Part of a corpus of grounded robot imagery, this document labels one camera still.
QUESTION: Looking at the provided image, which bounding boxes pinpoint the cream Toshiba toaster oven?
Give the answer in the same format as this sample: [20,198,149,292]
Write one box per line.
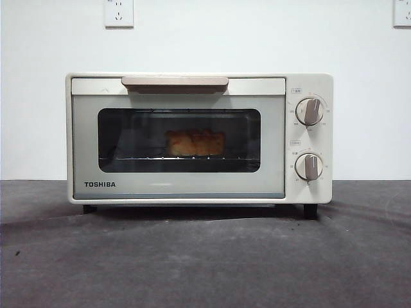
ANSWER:
[65,72,334,221]

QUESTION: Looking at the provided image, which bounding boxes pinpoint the beige oven knob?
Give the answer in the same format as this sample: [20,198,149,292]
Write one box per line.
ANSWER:
[294,153,324,182]
[295,98,325,126]

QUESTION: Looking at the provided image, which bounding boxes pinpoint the white wall socket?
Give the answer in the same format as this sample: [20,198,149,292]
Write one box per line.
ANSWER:
[104,0,135,28]
[393,0,411,28]

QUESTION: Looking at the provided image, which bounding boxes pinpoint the metal wire oven rack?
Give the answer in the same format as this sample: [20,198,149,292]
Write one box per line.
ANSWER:
[98,155,259,161]

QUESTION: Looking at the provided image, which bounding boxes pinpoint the golden bread loaf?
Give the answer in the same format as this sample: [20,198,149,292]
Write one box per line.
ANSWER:
[165,128,225,157]

